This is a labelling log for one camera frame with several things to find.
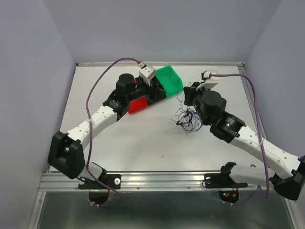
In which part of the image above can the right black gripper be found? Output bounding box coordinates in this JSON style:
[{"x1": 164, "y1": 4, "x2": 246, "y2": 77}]
[{"x1": 184, "y1": 82, "x2": 212, "y2": 125}]

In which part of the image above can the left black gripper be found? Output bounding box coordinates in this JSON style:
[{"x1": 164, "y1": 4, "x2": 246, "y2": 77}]
[{"x1": 127, "y1": 78, "x2": 166, "y2": 103}]

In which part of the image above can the blue black wire bundle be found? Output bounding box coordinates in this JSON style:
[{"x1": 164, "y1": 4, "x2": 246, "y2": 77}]
[{"x1": 170, "y1": 82, "x2": 204, "y2": 136}]

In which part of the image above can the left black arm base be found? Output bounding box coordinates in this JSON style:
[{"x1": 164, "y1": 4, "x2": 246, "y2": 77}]
[{"x1": 77, "y1": 172, "x2": 122, "y2": 208}]

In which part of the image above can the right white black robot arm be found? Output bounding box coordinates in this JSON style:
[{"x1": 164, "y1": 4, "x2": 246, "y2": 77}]
[{"x1": 183, "y1": 82, "x2": 305, "y2": 200}]

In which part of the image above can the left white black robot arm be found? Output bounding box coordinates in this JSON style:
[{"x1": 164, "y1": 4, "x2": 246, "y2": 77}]
[{"x1": 47, "y1": 73, "x2": 166, "y2": 188}]

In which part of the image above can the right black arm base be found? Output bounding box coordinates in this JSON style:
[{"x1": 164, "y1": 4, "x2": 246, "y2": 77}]
[{"x1": 201, "y1": 173, "x2": 248, "y2": 205}]

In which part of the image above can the black plastic bin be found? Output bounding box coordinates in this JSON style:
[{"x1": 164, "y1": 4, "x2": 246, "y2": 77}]
[{"x1": 146, "y1": 76, "x2": 166, "y2": 105}]

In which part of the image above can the red plastic bin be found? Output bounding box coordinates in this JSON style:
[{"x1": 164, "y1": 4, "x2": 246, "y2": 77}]
[{"x1": 128, "y1": 97, "x2": 148, "y2": 115}]

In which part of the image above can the green plastic bin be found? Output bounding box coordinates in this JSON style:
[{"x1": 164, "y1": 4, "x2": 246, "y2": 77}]
[{"x1": 156, "y1": 65, "x2": 183, "y2": 98}]

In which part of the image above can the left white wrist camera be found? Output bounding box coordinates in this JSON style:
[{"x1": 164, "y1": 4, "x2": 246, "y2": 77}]
[{"x1": 138, "y1": 62, "x2": 156, "y2": 86}]

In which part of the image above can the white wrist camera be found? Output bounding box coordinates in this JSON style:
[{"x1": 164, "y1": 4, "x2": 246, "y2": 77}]
[
  {"x1": 138, "y1": 62, "x2": 156, "y2": 86},
  {"x1": 196, "y1": 70, "x2": 219, "y2": 91}
]

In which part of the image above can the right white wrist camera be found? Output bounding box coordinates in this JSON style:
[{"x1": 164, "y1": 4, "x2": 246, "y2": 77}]
[{"x1": 196, "y1": 70, "x2": 219, "y2": 91}]

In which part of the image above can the back aluminium rail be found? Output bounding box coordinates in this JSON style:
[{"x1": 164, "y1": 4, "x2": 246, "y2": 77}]
[{"x1": 76, "y1": 62, "x2": 246, "y2": 67}]

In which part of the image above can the aluminium rail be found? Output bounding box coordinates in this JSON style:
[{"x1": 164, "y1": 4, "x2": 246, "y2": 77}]
[
  {"x1": 238, "y1": 66, "x2": 279, "y2": 170},
  {"x1": 38, "y1": 169, "x2": 293, "y2": 191},
  {"x1": 76, "y1": 62, "x2": 246, "y2": 67}
]

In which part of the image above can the right side aluminium rail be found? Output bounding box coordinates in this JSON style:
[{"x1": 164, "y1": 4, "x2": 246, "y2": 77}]
[{"x1": 238, "y1": 66, "x2": 279, "y2": 170}]

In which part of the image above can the front aluminium rail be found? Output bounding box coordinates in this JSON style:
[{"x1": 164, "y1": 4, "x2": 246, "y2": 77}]
[{"x1": 38, "y1": 169, "x2": 293, "y2": 191}]

